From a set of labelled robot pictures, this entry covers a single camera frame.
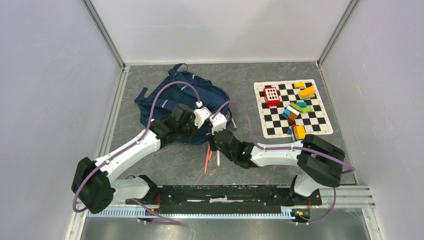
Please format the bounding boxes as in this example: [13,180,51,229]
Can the yellow and white marker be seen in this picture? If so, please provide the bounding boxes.
[216,150,221,167]

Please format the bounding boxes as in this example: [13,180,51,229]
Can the orange pen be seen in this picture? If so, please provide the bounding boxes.
[204,144,213,174]

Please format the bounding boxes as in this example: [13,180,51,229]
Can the navy blue student backpack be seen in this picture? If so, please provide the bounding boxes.
[134,64,231,145]

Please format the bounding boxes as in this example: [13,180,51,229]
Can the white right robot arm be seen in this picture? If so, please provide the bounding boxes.
[207,130,346,204]

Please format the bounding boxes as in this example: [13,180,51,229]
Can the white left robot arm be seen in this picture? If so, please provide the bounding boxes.
[71,104,211,214]

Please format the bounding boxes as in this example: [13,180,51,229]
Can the blue and white marker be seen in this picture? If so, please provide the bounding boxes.
[231,118,238,131]

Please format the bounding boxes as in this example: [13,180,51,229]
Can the small toy vehicle blocks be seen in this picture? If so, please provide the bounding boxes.
[287,124,306,142]

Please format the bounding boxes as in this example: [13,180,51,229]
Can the checkered chessboard mat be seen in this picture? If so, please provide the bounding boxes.
[253,79,334,139]

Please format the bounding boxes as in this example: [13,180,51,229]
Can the red window toy block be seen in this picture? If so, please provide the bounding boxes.
[263,87,281,108]

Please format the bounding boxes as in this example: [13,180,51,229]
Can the pile of coloured toy blocks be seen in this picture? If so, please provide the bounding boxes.
[282,102,313,124]

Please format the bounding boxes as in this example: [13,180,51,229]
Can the yellow flat toy block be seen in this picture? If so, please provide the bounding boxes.
[294,82,306,89]

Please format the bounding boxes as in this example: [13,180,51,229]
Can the orange curved toy block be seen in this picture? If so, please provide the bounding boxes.
[298,86,316,100]

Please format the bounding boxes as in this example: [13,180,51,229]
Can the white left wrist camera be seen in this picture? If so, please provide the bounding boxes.
[193,107,212,129]

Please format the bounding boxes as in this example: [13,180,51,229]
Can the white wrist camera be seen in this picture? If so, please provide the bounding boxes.
[193,107,212,129]
[209,113,227,135]

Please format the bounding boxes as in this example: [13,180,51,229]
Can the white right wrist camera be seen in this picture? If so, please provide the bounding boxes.
[209,113,227,135]

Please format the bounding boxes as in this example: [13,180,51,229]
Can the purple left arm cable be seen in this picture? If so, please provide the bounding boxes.
[72,80,204,226]

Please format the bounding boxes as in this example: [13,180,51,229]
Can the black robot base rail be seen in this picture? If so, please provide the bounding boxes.
[140,185,322,215]

